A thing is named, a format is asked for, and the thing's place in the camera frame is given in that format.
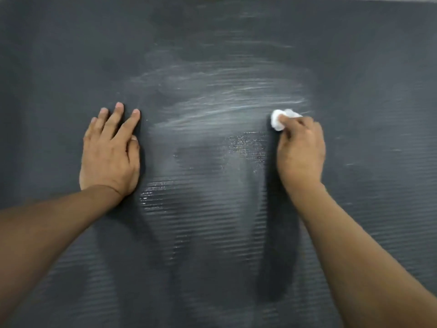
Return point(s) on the person's right forearm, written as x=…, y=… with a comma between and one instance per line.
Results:
x=368, y=263

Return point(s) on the person's left hand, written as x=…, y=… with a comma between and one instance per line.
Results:
x=109, y=157

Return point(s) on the dark grey yoga mat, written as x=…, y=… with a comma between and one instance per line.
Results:
x=205, y=47

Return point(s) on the person's left forearm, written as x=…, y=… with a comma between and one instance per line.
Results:
x=44, y=235

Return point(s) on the white tissue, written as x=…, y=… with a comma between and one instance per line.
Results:
x=276, y=121

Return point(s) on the person's right hand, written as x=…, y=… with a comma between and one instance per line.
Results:
x=300, y=157

